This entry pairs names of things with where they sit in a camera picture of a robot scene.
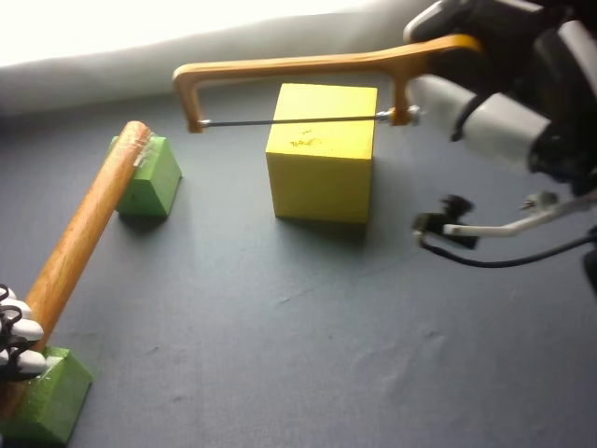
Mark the green block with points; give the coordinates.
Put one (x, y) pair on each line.
(51, 396)
(154, 186)

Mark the wrist camera on white bracket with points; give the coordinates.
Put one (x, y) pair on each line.
(476, 230)

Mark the round wooden rod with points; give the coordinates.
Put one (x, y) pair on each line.
(88, 214)

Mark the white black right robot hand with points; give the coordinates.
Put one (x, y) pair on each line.
(522, 60)

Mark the white backdrop cloth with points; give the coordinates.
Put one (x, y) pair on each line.
(210, 51)

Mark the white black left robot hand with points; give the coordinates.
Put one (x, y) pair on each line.
(21, 326)

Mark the grey table cloth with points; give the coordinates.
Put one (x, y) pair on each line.
(280, 336)

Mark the yellow wooden cube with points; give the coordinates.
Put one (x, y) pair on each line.
(322, 177)

